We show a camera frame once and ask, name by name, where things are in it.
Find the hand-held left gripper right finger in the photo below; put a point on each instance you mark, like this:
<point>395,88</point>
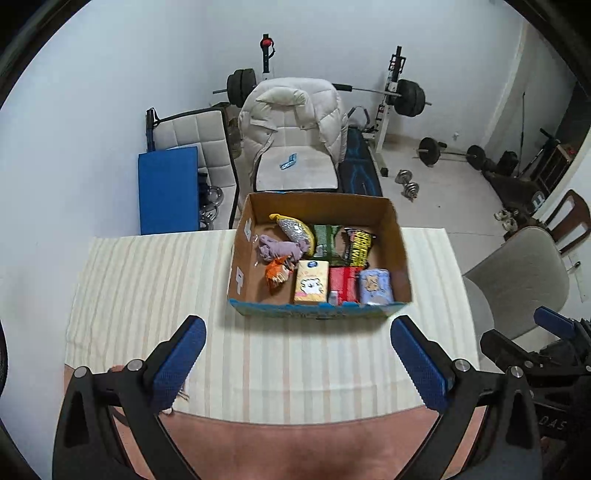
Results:
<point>418,364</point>

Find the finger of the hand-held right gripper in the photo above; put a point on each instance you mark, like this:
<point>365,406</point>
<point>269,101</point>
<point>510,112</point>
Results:
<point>551,319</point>
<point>505,346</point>

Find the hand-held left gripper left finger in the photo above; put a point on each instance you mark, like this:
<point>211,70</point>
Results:
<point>178,364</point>

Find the blue tissue pack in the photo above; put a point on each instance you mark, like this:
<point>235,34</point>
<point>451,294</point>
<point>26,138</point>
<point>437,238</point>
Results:
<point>375,286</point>

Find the cardboard box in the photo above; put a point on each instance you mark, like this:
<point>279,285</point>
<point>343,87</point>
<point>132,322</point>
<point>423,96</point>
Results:
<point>249,286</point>

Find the red packet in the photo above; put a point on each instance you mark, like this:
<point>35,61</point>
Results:
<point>344,284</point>

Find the black yellow wipes packet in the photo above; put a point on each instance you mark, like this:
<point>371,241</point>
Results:
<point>360,249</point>

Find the orange snack packet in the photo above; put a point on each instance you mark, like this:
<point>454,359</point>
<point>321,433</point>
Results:
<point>277,277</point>

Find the yellow white tissue pack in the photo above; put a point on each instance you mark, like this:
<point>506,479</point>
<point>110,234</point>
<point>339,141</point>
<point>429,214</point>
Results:
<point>311,284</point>

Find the green packet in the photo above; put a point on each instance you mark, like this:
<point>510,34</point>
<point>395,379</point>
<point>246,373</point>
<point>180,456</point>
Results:
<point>325,242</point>

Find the silver pouch with yellow ends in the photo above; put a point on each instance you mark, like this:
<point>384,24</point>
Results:
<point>293,228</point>

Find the grey padded chair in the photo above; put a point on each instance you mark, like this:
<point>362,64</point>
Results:
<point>521,277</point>

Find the white shoe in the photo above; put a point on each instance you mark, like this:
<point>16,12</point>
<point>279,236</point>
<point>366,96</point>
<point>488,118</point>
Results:
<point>501,215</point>
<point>510,223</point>

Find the striped cream tablecloth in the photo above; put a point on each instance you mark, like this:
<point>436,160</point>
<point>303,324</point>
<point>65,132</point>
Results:
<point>286,364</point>

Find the brown wooden chair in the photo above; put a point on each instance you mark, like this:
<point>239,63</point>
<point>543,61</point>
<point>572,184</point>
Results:
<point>582,210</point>

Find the black exercise machine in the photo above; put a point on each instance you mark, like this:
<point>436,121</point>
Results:
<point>512,184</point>

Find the pink tablecloth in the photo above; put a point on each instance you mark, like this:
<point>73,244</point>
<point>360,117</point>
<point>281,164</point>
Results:
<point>300,447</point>

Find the black round weight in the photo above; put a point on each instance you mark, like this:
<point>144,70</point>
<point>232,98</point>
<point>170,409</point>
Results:
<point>508,162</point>

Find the blue board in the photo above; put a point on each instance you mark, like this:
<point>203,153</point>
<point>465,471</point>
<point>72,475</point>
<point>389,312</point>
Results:
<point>168,194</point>

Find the chrome dumbbell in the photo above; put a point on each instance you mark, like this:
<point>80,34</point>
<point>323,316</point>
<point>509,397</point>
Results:
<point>411,190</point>
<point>404,176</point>

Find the black blue weight bench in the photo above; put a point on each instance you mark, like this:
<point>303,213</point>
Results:
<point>360,170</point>

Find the short barbell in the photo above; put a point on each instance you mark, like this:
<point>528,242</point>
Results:
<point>428,150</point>

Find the white upholstered chair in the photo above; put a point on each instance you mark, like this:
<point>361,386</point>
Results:
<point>304,177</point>

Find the white barbell rack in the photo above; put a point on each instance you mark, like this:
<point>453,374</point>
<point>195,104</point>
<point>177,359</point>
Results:
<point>382,147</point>

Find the small blue packet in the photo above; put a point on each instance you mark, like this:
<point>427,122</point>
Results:
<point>288,161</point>

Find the white quilted chair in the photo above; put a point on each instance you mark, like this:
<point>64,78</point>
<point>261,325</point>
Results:
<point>198,134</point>

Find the barbell with black plates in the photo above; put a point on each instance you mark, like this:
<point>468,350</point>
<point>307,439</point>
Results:
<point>411,97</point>

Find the chair with white puffer jacket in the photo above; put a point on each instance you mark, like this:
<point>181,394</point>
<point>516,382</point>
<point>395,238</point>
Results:
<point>295,106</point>

